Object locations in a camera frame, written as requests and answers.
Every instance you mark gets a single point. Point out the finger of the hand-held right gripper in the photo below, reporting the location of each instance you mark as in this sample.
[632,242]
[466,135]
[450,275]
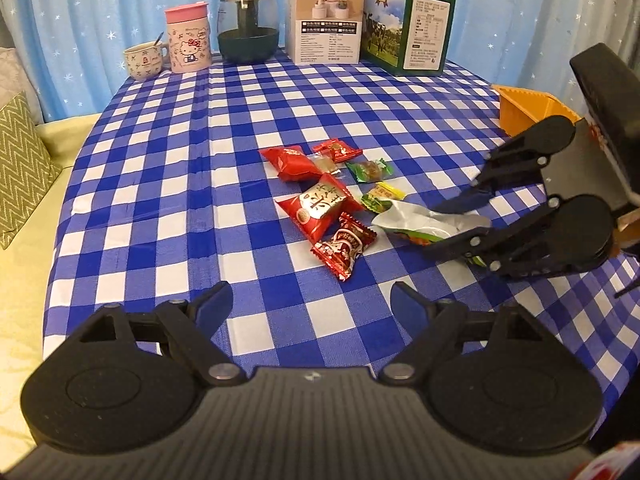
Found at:
[492,172]
[475,245]

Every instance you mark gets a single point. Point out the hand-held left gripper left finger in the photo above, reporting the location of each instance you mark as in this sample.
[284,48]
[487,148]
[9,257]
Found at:
[215,306]

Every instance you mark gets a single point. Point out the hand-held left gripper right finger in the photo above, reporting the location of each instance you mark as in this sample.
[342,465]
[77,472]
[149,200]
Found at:
[407,306]

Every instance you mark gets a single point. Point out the silver green snack packet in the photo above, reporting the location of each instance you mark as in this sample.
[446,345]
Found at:
[420,220]

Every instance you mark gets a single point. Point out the orange plastic tray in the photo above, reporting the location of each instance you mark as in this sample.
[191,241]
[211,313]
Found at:
[525,110]

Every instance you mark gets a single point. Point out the dark red candy packet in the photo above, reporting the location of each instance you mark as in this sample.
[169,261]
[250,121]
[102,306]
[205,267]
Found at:
[345,247]

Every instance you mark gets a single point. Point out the yellow green candy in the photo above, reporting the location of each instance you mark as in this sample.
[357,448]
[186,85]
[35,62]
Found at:
[382,197]

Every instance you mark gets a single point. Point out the large red silver-label packet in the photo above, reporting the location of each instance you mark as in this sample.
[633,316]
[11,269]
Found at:
[317,207]

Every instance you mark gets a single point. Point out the small red candy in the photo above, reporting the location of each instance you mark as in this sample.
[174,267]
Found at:
[337,151]

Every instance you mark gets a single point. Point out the red snack packet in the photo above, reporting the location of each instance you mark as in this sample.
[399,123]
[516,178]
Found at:
[290,162]

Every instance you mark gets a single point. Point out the blue white checkered tablecloth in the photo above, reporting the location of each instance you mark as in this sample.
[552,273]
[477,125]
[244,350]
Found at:
[200,160]

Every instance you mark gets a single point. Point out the green cardboard box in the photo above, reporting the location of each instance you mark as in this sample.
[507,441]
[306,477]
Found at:
[415,25]

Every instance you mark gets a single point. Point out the pale yellow sofa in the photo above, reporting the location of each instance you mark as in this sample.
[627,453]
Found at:
[30,310]

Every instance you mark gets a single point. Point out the white cardboard box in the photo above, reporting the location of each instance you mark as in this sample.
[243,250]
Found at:
[325,25]

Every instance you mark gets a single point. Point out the green zigzag cushion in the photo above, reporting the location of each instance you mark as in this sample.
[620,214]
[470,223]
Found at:
[22,170]

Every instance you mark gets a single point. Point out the white patterned mug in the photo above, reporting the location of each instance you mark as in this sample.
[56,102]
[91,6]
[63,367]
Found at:
[142,62]

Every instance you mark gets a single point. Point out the pink cartoon cup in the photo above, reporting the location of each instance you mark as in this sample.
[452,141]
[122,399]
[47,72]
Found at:
[189,40]

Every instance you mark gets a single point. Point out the metal spoon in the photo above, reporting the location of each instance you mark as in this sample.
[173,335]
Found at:
[158,39]

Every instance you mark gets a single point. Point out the dark green glass jar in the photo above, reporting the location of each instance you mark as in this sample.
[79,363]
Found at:
[247,30]

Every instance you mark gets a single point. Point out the grey pillow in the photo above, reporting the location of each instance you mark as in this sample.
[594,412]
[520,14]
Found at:
[15,80]

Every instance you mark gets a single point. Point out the blue star-print curtain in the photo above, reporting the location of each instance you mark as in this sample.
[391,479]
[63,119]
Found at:
[100,10]

